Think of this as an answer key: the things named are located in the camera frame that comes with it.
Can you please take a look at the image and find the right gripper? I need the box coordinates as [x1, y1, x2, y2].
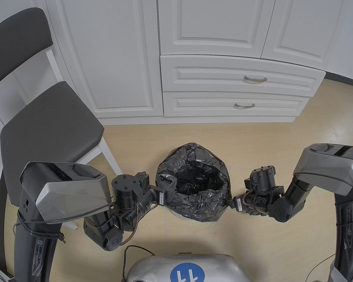
[227, 195, 270, 214]

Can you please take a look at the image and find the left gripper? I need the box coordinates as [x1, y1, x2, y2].
[140, 179, 177, 211]

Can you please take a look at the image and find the black plastic bag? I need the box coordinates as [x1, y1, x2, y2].
[155, 142, 232, 222]

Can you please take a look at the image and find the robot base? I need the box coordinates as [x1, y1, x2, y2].
[126, 253, 250, 282]

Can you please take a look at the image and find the grey and white chair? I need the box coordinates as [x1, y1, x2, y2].
[0, 7, 122, 231]

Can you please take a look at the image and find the white wardrobe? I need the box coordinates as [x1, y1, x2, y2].
[0, 0, 349, 126]

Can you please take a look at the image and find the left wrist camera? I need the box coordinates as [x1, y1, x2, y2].
[135, 172, 151, 190]

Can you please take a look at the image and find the black cable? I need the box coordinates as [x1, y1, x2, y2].
[122, 245, 156, 282]

